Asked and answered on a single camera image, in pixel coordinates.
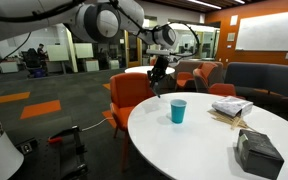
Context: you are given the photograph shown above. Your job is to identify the grey sofa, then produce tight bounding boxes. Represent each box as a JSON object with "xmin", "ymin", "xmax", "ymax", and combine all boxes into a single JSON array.
[{"xmin": 224, "ymin": 62, "xmax": 288, "ymax": 97}]

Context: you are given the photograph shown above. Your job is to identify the wooden stir sticks pile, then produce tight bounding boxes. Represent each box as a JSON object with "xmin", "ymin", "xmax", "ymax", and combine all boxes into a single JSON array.
[{"xmin": 209, "ymin": 110, "xmax": 250, "ymax": 130}]

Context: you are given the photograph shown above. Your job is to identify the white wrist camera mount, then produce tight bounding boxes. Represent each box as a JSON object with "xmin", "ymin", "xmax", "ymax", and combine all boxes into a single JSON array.
[{"xmin": 146, "ymin": 49, "xmax": 171, "ymax": 56}]

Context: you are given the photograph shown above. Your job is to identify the orange armchair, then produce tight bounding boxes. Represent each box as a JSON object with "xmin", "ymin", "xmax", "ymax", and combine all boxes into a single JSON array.
[{"xmin": 110, "ymin": 73, "xmax": 153, "ymax": 171}]

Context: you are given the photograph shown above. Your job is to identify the white cable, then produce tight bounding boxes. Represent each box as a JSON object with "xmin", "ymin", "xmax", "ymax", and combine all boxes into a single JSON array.
[{"xmin": 80, "ymin": 116, "xmax": 114, "ymax": 132}]

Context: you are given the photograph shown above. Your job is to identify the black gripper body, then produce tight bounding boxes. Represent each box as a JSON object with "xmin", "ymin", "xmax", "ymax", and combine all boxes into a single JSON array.
[{"xmin": 147, "ymin": 56, "xmax": 169, "ymax": 87}]

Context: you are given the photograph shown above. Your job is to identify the round white side table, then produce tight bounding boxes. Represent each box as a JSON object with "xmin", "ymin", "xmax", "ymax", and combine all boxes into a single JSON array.
[{"xmin": 124, "ymin": 66, "xmax": 175, "ymax": 74}]

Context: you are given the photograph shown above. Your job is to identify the person in dark clothes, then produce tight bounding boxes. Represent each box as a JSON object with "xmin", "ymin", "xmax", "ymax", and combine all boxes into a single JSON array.
[{"xmin": 37, "ymin": 44, "xmax": 47, "ymax": 71}]

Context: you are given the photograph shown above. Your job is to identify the grey orange lounge chair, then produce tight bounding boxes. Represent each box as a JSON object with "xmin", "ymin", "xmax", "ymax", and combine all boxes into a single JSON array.
[{"xmin": 193, "ymin": 62, "xmax": 236, "ymax": 96}]

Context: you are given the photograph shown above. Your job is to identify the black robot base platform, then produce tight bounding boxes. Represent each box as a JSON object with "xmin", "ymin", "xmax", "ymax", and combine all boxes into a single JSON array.
[{"xmin": 9, "ymin": 126, "xmax": 89, "ymax": 180}]

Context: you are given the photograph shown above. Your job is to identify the blue plastic cup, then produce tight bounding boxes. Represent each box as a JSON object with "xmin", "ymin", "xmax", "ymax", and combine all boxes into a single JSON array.
[{"xmin": 170, "ymin": 99, "xmax": 187, "ymax": 124}]

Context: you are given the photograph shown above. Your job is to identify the black box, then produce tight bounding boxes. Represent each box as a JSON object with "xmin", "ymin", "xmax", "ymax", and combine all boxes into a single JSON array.
[{"xmin": 237, "ymin": 129, "xmax": 284, "ymax": 180}]

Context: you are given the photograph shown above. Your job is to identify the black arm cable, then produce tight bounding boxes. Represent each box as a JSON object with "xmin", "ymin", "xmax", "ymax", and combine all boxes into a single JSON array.
[{"xmin": 140, "ymin": 21, "xmax": 201, "ymax": 63}]

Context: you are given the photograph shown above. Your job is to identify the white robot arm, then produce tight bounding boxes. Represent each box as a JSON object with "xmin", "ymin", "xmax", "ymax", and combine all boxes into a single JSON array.
[{"xmin": 0, "ymin": 0, "xmax": 176, "ymax": 50}]

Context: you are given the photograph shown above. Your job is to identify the white wall whiteboard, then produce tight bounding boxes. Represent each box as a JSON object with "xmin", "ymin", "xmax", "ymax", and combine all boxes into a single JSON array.
[{"xmin": 236, "ymin": 12, "xmax": 288, "ymax": 51}]

